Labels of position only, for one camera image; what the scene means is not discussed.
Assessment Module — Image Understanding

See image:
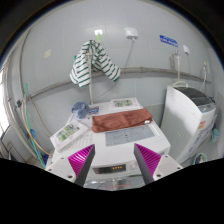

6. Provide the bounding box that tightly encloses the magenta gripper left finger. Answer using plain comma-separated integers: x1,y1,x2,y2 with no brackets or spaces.
45,143,96,187

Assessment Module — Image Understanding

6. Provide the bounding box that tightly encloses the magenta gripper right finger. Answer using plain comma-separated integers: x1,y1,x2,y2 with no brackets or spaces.
133,143,184,185

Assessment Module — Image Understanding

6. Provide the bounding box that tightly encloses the brown towel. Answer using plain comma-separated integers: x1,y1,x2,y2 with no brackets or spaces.
92,108,152,133

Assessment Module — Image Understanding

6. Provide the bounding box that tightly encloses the white box with picture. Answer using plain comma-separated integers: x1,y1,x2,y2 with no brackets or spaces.
50,121,89,152

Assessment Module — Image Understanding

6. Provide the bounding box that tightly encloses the white front washing machine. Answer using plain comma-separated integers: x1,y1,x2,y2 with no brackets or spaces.
45,97,172,192

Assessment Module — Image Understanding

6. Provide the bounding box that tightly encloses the blue crumpled cloth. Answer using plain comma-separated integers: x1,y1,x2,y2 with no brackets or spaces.
72,102,90,119

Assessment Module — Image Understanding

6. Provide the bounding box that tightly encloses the white top-load washing machine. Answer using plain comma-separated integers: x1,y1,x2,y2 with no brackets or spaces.
161,86,216,163

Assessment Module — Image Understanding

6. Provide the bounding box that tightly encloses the green striped hanging shirt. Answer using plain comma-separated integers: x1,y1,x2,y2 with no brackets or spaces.
69,40,120,87

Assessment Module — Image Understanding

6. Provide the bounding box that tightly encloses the green hose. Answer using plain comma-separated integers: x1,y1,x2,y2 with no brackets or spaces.
22,83,47,169

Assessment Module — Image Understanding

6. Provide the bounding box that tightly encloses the grey horizontal wall pipe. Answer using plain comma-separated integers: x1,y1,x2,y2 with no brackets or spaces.
25,66,212,100

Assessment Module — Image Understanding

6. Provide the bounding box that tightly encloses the wall water tap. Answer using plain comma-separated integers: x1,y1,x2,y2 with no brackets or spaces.
172,50,180,80

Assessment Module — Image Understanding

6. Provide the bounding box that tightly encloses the blue wall sign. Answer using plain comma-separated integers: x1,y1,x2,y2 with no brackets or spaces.
160,35,178,47

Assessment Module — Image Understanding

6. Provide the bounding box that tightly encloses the white wall socket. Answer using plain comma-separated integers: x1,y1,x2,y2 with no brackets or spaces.
125,27,138,39

